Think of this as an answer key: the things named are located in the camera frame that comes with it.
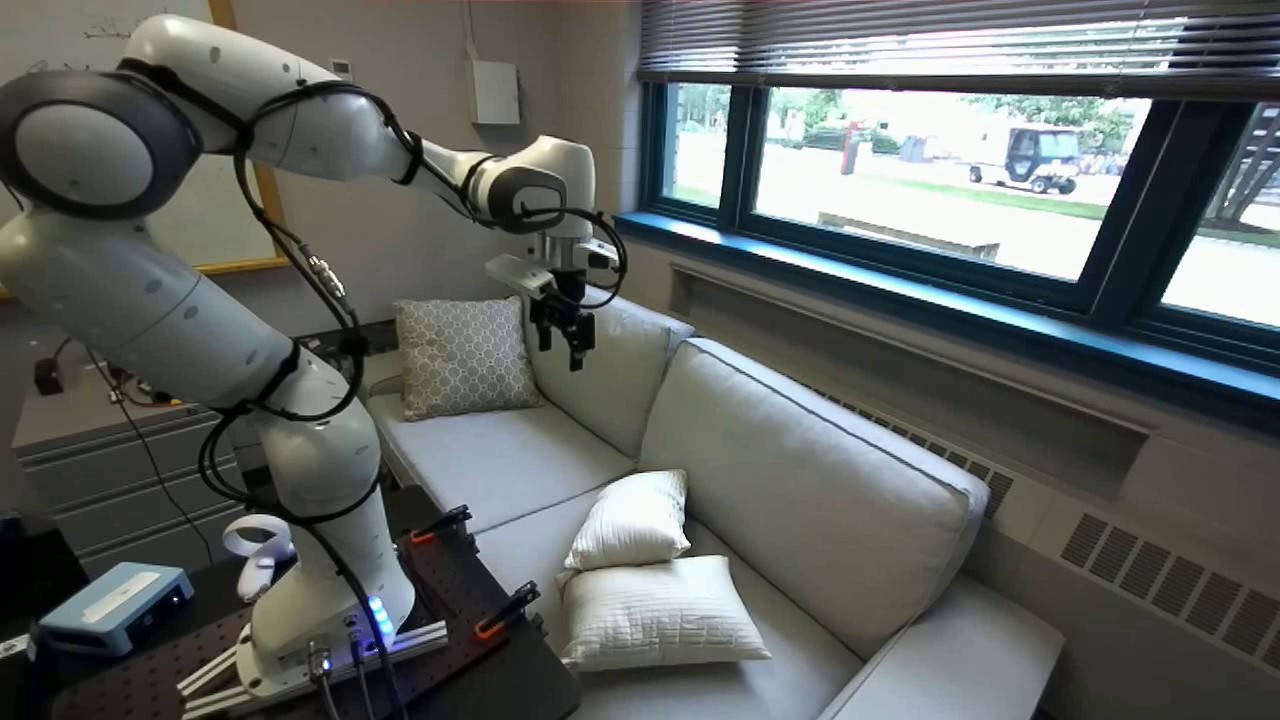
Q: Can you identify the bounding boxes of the wood framed whiteboard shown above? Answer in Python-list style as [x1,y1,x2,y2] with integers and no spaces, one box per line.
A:
[0,0,283,275]

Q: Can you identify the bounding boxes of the grey drawer cabinet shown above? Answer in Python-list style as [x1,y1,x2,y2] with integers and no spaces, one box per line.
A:
[10,369,236,578]

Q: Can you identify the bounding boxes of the orange handled clamp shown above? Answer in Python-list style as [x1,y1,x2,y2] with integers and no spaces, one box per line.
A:
[473,579,540,646]
[403,503,473,549]

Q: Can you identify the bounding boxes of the white wall box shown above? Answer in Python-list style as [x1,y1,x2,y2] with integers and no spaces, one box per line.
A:
[473,61,519,128]

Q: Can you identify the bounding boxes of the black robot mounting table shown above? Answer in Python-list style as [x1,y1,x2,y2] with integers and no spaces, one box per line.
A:
[48,489,580,720]

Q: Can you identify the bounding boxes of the small white striped pillow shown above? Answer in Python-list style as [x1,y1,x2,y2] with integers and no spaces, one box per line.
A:
[564,470,691,574]

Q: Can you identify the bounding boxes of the white VR controller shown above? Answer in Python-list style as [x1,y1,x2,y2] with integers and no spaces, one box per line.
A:
[224,511,295,605]

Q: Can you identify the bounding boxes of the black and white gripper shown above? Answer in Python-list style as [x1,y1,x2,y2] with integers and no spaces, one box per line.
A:
[485,252,596,372]

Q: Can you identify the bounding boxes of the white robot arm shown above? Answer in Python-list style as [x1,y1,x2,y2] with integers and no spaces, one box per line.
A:
[0,15,600,705]

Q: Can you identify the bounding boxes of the wall radiator vent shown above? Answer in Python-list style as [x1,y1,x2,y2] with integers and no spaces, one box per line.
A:
[851,402,1280,673]

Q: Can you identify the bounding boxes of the blue and white box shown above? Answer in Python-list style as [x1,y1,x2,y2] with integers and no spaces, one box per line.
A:
[41,562,195,656]

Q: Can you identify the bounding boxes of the grey patterned pillow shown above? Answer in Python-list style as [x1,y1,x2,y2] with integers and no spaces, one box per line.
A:
[394,296,535,419]

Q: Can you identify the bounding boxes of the teal framed window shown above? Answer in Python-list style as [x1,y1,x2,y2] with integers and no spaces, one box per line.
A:
[628,77,1280,434]

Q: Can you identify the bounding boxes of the grey window blinds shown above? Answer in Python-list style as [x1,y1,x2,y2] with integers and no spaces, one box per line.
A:
[639,0,1280,100]

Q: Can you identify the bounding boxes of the large white striped pillow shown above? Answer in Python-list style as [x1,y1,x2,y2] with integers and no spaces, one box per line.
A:
[564,557,769,673]

